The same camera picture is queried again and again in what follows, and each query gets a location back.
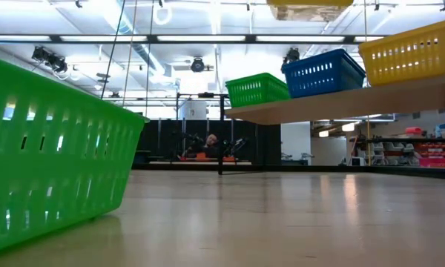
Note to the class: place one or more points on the green plastic slotted basket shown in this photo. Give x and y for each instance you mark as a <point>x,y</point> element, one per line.
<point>59,155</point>
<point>257,91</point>

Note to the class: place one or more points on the yellow plastic slotted basket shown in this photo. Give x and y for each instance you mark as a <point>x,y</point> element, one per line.
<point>309,3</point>
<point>408,53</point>

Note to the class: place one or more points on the background black robot arm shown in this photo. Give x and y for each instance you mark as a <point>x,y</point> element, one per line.
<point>233,144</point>
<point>191,139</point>

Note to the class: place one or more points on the wooden shelf with black legs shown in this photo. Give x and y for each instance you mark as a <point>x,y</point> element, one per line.
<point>337,107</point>

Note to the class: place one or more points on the person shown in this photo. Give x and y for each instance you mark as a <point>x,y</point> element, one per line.
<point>210,142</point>

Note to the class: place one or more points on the orange block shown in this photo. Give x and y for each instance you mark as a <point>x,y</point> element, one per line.
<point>228,158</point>
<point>201,155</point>

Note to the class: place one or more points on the white cylindrical tank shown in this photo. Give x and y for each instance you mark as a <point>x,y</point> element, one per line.
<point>193,110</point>

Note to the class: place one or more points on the round black ceiling spotlight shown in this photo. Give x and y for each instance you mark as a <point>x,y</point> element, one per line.
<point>197,65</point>

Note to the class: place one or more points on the long overhead light bar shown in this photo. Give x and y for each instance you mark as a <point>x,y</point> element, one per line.
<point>200,38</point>

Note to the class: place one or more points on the black ceiling spotlight cluster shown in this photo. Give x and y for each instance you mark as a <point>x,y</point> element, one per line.
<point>48,59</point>

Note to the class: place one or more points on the pink object on rack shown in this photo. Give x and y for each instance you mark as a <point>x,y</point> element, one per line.
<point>413,130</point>

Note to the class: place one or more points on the rack of red bins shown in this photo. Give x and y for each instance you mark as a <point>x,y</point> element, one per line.
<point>434,154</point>

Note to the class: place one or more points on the black background partition wall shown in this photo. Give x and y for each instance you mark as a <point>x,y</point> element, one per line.
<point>259,144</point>

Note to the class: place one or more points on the background black gantry frame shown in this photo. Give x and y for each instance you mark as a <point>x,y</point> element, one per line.
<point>204,95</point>

